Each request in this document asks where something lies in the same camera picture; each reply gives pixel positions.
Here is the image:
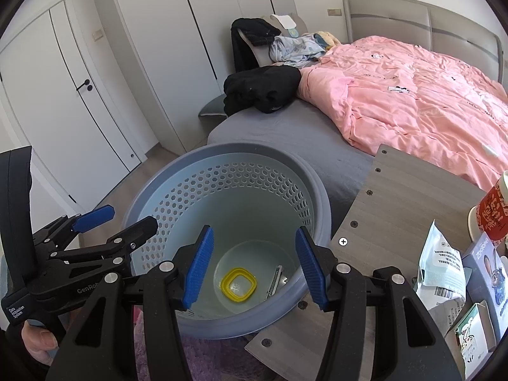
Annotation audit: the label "light blue clothes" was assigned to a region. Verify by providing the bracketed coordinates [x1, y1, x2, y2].
[269, 34, 327, 66]

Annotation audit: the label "red and white paper cup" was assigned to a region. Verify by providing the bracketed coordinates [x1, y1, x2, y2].
[475, 170, 508, 243]

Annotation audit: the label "purple cartoon box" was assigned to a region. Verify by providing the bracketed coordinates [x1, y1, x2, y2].
[462, 232, 508, 342]

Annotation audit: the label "purple fluffy rug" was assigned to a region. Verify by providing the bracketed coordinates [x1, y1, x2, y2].
[133, 305, 278, 381]

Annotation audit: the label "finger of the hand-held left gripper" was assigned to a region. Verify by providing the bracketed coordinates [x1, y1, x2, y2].
[50, 215, 159, 276]
[34, 205, 116, 255]

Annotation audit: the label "black garment on chair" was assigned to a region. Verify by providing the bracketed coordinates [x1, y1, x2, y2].
[231, 18, 282, 73]

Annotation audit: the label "silver foil wrapper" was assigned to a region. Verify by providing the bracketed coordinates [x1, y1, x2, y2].
[265, 265, 290, 298]

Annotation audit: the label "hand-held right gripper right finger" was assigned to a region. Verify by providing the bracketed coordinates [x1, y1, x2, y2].
[294, 226, 463, 381]

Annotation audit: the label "yellow cloth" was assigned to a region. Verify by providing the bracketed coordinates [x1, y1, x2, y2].
[315, 30, 341, 50]

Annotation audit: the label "blue-grey perforated plastic basket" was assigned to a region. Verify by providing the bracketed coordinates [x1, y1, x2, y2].
[121, 143, 332, 340]

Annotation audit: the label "black clothes pile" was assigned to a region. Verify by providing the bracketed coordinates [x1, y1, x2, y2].
[223, 65, 302, 115]

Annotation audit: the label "white cloth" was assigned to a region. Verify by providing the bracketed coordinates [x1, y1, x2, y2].
[271, 14, 299, 38]

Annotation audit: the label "bed with grey sheet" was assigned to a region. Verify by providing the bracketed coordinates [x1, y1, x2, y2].
[206, 97, 382, 223]

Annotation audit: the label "small green and white box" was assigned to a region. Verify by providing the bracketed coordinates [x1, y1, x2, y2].
[454, 301, 498, 378]

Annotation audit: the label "pink duvet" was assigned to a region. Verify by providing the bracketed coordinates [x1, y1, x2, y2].
[296, 36, 508, 191]

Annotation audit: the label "white door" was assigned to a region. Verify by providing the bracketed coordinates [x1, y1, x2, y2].
[0, 0, 144, 215]

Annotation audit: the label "grey padded headboard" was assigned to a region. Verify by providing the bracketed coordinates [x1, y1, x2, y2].
[342, 0, 505, 84]

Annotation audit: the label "white wipes packet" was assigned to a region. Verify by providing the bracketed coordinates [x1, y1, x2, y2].
[413, 220, 467, 312]

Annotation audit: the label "white wardrobe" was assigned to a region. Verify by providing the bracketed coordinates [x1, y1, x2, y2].
[85, 0, 298, 153]

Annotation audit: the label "person's left hand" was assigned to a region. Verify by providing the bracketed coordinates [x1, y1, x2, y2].
[22, 319, 60, 366]

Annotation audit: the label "grey cushioned stool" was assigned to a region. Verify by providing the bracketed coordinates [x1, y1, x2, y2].
[198, 95, 229, 117]

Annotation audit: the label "grey chair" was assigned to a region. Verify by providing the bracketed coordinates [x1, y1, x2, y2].
[232, 14, 308, 66]

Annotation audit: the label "yellow square plastic lid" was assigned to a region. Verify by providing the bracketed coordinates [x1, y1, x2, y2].
[222, 269, 258, 304]

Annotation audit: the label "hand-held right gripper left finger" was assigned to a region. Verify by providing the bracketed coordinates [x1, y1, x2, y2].
[45, 224, 215, 381]

